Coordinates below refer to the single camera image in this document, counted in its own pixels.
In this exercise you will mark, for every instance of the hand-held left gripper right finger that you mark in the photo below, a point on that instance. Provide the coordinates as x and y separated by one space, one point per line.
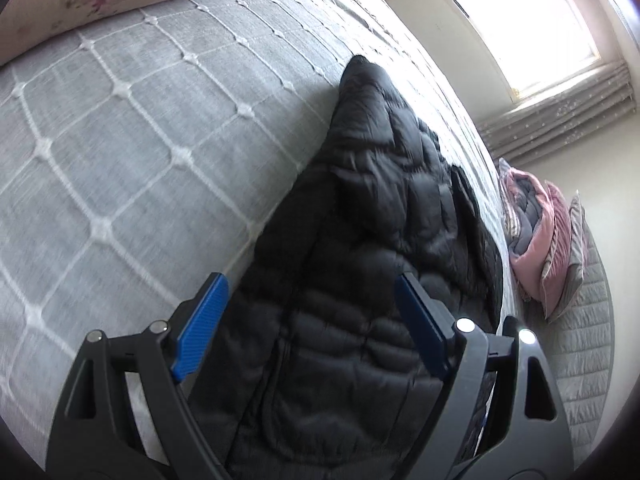
421 327

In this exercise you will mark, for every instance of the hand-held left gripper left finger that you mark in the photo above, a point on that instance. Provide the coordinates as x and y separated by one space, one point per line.
200 325

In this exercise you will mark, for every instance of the black puffer jacket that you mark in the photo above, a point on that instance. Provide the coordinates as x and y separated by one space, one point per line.
350 240

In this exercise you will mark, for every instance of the pink folded quilt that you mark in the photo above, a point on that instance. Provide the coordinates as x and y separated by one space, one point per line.
532 230

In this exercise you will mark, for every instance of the pink and grey pillow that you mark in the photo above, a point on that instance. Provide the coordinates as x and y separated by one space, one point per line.
565 265

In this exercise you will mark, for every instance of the grey quilted headboard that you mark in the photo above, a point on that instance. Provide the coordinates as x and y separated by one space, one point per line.
585 360

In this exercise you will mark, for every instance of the bed with grey checked cover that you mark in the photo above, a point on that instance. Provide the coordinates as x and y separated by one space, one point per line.
125 160

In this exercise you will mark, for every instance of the grey patterned curtain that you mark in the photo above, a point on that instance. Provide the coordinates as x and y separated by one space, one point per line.
565 110

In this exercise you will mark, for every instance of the window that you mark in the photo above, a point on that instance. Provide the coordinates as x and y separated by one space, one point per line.
520 20

